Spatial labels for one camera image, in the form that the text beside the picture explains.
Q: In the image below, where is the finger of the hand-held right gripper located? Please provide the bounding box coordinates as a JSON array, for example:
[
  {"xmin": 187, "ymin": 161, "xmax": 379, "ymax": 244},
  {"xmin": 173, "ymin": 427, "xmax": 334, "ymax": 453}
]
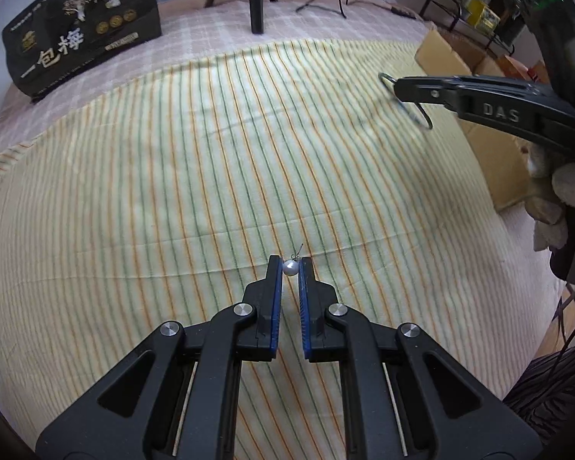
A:
[{"xmin": 392, "ymin": 74, "xmax": 575, "ymax": 154}]

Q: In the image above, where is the black cable with remote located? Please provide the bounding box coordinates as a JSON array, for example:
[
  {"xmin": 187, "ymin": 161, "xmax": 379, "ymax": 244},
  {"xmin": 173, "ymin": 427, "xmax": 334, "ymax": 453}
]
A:
[{"xmin": 294, "ymin": 0, "xmax": 417, "ymax": 21}]

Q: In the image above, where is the black bangle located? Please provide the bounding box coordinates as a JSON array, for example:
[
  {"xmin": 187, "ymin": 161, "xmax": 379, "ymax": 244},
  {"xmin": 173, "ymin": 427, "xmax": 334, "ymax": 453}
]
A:
[{"xmin": 378, "ymin": 73, "xmax": 433, "ymax": 130}]

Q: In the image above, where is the black box with gold print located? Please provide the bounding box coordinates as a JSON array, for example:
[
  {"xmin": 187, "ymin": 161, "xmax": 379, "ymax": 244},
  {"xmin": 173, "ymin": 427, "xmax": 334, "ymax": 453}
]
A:
[{"xmin": 1, "ymin": 0, "xmax": 163, "ymax": 104}]

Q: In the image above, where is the yellow box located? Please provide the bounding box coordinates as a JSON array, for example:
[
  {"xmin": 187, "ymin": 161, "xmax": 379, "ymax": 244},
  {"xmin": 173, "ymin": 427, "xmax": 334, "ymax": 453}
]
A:
[{"xmin": 465, "ymin": 0, "xmax": 501, "ymax": 30}]

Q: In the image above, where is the cardboard box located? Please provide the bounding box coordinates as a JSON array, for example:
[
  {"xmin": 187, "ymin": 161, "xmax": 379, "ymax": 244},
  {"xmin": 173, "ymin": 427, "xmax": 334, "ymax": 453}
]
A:
[{"xmin": 414, "ymin": 29, "xmax": 532, "ymax": 212}]

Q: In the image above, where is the beige checked blanket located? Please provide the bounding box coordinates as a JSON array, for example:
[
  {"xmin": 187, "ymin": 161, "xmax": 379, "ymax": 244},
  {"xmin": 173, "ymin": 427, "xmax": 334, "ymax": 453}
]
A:
[{"xmin": 0, "ymin": 0, "xmax": 432, "ymax": 154}]

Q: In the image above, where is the yellow striped blanket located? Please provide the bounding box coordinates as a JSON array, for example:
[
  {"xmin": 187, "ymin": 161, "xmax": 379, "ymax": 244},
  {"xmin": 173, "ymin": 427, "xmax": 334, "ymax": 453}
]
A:
[{"xmin": 0, "ymin": 38, "xmax": 571, "ymax": 460}]

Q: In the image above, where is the pearl earring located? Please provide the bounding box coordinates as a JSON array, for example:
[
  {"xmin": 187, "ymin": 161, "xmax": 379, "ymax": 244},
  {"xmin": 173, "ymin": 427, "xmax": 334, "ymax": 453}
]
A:
[{"xmin": 282, "ymin": 243, "xmax": 304, "ymax": 278}]

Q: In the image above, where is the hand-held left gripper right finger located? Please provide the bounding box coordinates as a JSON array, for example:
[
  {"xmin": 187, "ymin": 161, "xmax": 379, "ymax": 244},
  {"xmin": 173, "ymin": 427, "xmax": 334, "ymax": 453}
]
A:
[{"xmin": 298, "ymin": 256, "xmax": 542, "ymax": 460}]

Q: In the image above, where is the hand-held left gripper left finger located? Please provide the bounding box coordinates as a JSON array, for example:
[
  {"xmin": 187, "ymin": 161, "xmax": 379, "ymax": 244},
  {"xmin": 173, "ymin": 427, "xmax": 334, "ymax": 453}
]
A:
[{"xmin": 35, "ymin": 255, "xmax": 284, "ymax": 460}]

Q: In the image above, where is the black striped cloth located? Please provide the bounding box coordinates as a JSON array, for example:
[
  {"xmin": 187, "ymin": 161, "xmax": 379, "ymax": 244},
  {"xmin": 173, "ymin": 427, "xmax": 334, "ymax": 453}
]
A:
[{"xmin": 503, "ymin": 345, "xmax": 575, "ymax": 446}]

